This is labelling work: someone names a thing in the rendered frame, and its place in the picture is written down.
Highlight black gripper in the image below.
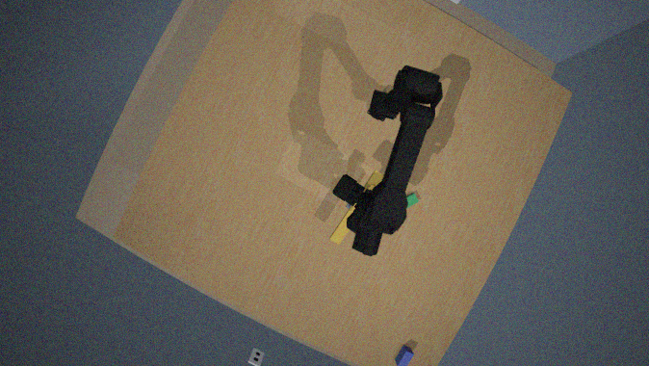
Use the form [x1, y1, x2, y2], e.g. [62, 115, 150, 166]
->
[332, 174, 372, 212]

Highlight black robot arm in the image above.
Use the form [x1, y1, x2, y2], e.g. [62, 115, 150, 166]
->
[347, 65, 443, 256]

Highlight green rectangular block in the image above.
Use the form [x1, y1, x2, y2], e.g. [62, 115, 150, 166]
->
[407, 194, 419, 208]

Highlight yellow bar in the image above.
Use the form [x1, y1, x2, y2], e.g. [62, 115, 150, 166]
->
[329, 170, 384, 244]

